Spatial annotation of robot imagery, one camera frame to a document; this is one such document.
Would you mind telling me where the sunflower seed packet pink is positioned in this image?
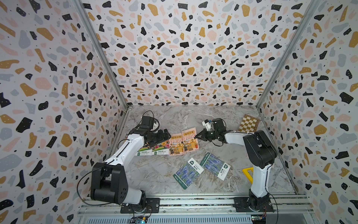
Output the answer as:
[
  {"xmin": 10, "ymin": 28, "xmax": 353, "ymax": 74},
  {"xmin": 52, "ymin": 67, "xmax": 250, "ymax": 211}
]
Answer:
[
  {"xmin": 182, "ymin": 127, "xmax": 199, "ymax": 153},
  {"xmin": 169, "ymin": 133, "xmax": 184, "ymax": 156}
]

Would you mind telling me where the lavender seed packet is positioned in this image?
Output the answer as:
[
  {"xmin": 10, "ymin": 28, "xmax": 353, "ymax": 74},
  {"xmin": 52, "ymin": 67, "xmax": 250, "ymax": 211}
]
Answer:
[
  {"xmin": 173, "ymin": 158, "xmax": 204, "ymax": 189},
  {"xmin": 200, "ymin": 153, "xmax": 231, "ymax": 181}
]

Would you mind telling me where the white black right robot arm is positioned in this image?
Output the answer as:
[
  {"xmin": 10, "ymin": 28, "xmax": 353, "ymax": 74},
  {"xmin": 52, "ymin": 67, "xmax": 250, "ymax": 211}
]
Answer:
[{"xmin": 195, "ymin": 118, "xmax": 277, "ymax": 211}]

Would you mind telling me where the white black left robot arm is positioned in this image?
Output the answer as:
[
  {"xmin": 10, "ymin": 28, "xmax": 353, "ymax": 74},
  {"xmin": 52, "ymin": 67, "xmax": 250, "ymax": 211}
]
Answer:
[{"xmin": 90, "ymin": 116, "xmax": 171, "ymax": 212}]

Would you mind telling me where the wooden chessboard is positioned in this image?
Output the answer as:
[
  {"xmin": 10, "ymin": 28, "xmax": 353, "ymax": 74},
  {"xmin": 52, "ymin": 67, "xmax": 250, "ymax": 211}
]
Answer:
[{"xmin": 238, "ymin": 114, "xmax": 260, "ymax": 133}]

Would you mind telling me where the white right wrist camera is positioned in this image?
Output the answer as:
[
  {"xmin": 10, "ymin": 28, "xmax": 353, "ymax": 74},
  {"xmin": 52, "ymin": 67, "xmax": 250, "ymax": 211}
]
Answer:
[{"xmin": 202, "ymin": 119, "xmax": 214, "ymax": 131}]

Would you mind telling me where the yellow plastic frame tool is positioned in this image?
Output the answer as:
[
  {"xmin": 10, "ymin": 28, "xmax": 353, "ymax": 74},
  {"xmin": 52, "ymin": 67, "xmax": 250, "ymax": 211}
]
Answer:
[{"xmin": 242, "ymin": 167, "xmax": 254, "ymax": 184}]

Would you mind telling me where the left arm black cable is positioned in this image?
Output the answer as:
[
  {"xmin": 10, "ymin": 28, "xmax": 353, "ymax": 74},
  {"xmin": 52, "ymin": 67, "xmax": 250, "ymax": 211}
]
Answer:
[{"xmin": 76, "ymin": 165, "xmax": 112, "ymax": 207}]

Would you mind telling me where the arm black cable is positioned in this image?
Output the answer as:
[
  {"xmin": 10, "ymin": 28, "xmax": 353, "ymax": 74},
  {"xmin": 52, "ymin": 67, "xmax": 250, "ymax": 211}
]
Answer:
[
  {"xmin": 262, "ymin": 179, "xmax": 279, "ymax": 224},
  {"xmin": 76, "ymin": 165, "xmax": 112, "ymax": 207}
]

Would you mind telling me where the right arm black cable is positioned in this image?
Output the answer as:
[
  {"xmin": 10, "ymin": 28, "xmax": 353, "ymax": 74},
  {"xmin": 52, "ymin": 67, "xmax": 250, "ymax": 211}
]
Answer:
[{"xmin": 262, "ymin": 179, "xmax": 279, "ymax": 224}]

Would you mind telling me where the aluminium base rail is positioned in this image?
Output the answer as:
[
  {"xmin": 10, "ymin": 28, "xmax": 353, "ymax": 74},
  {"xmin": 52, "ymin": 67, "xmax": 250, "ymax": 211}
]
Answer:
[{"xmin": 77, "ymin": 193, "xmax": 319, "ymax": 224}]

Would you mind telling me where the left aluminium corner post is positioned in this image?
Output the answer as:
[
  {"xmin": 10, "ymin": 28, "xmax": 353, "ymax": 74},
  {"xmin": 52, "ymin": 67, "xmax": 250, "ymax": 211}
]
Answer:
[{"xmin": 72, "ymin": 0, "xmax": 129, "ymax": 111}]

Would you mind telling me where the aluminium corner post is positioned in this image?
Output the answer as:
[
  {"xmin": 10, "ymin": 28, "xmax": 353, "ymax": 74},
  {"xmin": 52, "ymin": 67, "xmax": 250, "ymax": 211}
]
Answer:
[
  {"xmin": 72, "ymin": 0, "xmax": 129, "ymax": 111},
  {"xmin": 256, "ymin": 0, "xmax": 320, "ymax": 109}
]

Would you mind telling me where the right aluminium corner post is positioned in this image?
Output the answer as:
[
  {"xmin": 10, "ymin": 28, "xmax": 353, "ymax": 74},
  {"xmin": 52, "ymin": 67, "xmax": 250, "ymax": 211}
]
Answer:
[{"xmin": 256, "ymin": 0, "xmax": 320, "ymax": 109}]

